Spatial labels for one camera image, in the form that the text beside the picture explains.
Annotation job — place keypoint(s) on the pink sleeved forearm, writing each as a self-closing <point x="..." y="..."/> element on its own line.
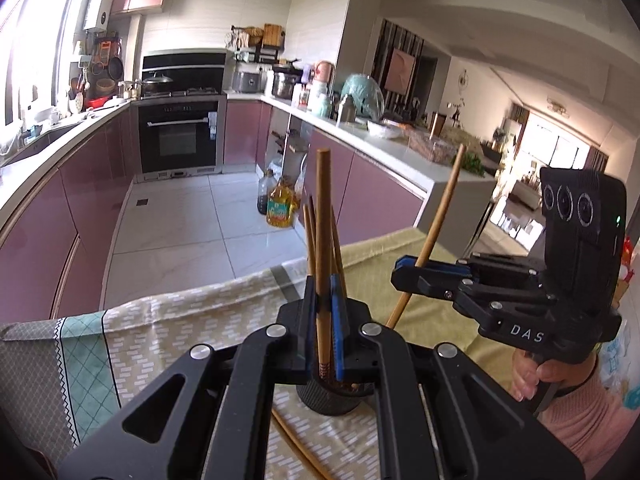
<point x="589" y="420"/>

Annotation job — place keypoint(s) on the dark worn wooden chopstick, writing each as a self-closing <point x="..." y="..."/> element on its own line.
<point x="308" y="459"/>

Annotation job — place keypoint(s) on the black wok with lid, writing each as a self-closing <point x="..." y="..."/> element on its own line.
<point x="156" y="84"/>

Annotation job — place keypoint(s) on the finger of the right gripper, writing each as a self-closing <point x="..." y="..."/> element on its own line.
<point x="428" y="285"/>
<point x="408" y="266"/>

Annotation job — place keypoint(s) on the person's right hand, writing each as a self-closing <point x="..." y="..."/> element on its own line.
<point x="527" y="375"/>

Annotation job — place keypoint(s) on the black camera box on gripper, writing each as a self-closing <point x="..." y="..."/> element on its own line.
<point x="583" y="238"/>

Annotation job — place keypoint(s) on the black mesh pen cup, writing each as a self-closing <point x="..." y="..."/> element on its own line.
<point x="330" y="400"/>

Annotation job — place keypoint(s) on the teal fan cover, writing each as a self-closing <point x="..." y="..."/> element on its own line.
<point x="366" y="94"/>

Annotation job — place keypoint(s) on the pink kitchen cabinets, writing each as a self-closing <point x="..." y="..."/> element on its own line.
<point x="79" y="234"/>

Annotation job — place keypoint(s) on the black built-in oven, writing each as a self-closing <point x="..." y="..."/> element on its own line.
<point x="181" y="136"/>

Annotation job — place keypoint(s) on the yellow cooking oil bottle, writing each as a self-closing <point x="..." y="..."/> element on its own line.
<point x="279" y="205"/>

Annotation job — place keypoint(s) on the steel cooking pot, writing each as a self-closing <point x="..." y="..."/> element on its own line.
<point x="285" y="79"/>

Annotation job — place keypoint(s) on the white bowl on counter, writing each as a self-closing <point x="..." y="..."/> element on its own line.
<point x="383" y="131"/>

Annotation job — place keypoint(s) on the patterned beige green tablecloth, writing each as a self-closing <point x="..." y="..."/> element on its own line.
<point x="62" y="379"/>

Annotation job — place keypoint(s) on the black range hood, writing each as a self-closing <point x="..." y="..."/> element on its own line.
<point x="191" y="71"/>

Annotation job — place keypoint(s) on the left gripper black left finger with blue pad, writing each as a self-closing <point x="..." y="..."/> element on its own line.
<point x="208" y="415"/>

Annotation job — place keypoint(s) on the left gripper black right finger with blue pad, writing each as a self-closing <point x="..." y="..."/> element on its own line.
<point x="440" y="415"/>

